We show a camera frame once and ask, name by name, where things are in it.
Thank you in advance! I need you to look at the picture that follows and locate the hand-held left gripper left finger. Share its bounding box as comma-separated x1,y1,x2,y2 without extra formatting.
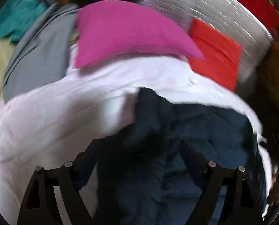
17,139,101,225

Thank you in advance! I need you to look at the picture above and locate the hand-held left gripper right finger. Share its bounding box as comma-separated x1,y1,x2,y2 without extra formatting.
179,141,264,225

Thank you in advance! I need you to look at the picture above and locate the navy blue puffer jacket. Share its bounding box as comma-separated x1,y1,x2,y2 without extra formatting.
93,87,267,225

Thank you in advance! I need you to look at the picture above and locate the person's right hand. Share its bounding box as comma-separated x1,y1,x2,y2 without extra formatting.
267,178,279,207

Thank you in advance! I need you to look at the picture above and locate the white embossed bedspread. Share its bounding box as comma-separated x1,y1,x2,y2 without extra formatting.
0,52,273,225

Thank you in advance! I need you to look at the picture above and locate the red cloth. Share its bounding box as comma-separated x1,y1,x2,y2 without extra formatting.
188,18,243,92
208,0,279,30

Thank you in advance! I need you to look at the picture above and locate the grey cloth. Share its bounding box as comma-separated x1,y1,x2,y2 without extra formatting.
2,3,80,102

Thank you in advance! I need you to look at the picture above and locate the magenta pink cloth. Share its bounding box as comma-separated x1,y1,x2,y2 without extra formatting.
74,0,205,69

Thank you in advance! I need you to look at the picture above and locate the silver foil mat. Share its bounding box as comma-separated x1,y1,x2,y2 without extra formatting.
143,0,274,82

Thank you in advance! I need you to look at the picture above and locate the teal cloth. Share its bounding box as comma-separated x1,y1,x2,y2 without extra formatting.
0,0,47,44

